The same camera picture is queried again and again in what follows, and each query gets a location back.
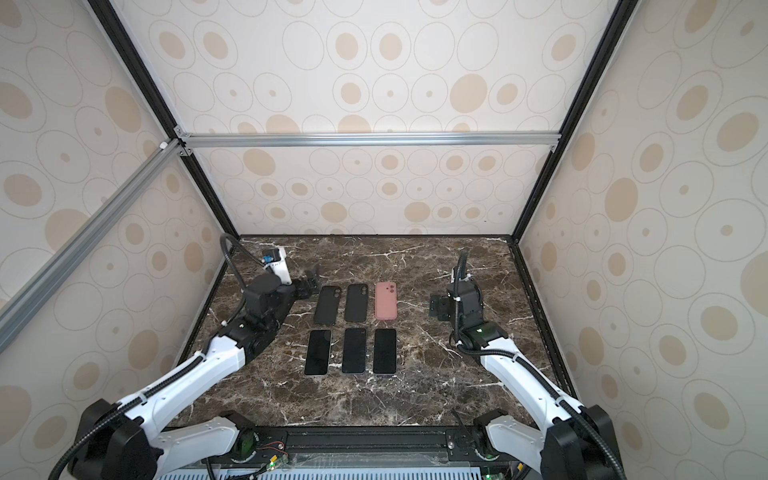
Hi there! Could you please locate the bare black phone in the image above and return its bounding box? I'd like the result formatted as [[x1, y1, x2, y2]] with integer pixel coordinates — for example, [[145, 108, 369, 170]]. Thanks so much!
[[342, 328, 367, 374], [373, 329, 397, 375], [304, 330, 332, 376]]

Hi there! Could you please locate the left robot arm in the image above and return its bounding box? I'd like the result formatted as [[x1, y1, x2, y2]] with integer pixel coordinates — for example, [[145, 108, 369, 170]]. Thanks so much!
[[49, 271, 320, 479]]

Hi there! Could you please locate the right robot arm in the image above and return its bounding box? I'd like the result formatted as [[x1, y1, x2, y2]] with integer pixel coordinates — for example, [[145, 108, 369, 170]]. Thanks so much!
[[429, 275, 627, 479]]

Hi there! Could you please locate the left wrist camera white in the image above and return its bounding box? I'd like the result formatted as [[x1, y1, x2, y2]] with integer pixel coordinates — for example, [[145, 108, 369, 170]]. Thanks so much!
[[262, 247, 292, 285]]

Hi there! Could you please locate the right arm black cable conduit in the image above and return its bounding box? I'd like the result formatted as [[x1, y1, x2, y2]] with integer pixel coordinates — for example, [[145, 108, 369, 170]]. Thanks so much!
[[451, 248, 628, 480]]

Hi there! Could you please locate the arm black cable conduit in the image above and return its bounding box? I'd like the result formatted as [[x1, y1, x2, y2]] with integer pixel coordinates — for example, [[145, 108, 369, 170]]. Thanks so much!
[[47, 232, 268, 480], [451, 248, 628, 480]]

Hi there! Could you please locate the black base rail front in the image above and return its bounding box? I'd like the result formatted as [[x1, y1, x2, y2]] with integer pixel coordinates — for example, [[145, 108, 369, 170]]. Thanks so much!
[[119, 424, 541, 480]]

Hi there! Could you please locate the horizontal aluminium rail back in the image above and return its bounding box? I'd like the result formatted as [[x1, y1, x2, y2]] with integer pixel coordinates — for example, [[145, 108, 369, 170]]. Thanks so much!
[[181, 131, 561, 148]]

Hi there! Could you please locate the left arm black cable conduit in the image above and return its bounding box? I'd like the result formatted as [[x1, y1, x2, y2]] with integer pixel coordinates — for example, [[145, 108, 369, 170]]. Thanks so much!
[[47, 232, 268, 480]]

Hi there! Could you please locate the aluminium rail left wall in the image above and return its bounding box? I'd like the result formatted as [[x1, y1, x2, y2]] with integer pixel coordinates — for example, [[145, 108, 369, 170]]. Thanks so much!
[[1, 139, 182, 350]]

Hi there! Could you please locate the black frame post right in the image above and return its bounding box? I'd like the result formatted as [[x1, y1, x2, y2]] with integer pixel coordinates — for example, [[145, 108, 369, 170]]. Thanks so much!
[[511, 0, 639, 245]]

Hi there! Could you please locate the black frame post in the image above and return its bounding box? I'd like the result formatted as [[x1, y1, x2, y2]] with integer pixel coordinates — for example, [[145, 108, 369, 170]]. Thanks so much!
[[511, 0, 639, 245], [87, 0, 240, 239]]

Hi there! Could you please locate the black frame post left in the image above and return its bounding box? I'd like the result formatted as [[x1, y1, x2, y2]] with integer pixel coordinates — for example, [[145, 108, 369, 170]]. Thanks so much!
[[87, 0, 240, 239]]

